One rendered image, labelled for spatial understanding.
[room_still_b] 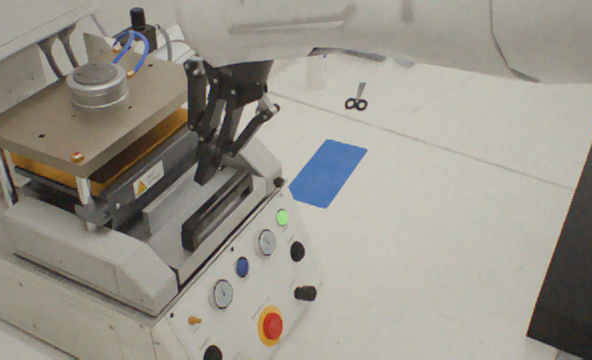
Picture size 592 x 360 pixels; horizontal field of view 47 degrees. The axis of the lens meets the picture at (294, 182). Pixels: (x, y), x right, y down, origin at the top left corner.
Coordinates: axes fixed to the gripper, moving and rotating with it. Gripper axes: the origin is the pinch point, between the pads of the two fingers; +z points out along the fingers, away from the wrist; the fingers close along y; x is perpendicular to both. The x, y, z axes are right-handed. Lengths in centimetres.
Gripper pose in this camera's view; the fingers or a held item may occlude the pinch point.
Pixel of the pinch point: (209, 160)
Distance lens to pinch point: 90.5
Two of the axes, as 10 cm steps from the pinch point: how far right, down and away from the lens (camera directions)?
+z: -2.9, 6.6, 6.9
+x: 4.9, -5.2, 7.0
